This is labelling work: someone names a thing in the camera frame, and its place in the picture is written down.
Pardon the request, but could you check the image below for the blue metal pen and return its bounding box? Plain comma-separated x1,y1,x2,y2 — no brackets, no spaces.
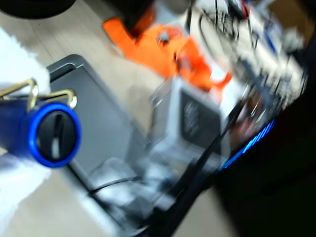
0,78,82,168

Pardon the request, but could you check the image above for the black rounded stand base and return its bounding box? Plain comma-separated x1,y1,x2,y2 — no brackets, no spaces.
0,0,76,19

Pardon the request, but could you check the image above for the orange printed robot part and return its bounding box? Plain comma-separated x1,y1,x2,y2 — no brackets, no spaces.
102,4,234,91

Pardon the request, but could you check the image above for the grey box with dark panel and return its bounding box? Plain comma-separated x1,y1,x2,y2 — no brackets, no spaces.
150,79,230,158

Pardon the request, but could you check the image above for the black device with blue light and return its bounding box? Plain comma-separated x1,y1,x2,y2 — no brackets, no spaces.
214,41,316,237

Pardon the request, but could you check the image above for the white box with wires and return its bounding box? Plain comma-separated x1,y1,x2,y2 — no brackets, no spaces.
190,0,309,109

